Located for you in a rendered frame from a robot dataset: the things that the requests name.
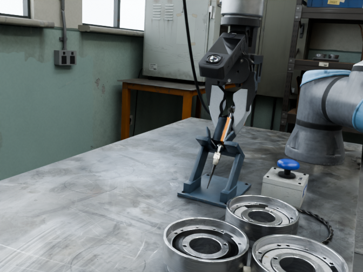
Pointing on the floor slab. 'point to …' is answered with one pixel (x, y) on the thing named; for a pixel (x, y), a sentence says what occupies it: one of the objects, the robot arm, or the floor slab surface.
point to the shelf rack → (345, 17)
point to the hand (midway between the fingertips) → (226, 128)
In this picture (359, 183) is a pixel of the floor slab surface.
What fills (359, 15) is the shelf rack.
